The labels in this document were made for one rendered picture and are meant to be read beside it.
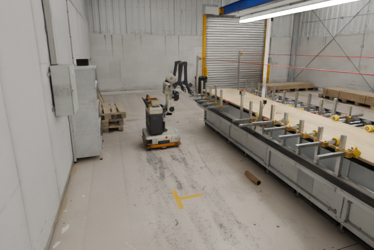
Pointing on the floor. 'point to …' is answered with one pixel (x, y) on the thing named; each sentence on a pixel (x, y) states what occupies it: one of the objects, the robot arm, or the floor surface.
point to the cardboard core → (252, 177)
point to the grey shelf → (87, 114)
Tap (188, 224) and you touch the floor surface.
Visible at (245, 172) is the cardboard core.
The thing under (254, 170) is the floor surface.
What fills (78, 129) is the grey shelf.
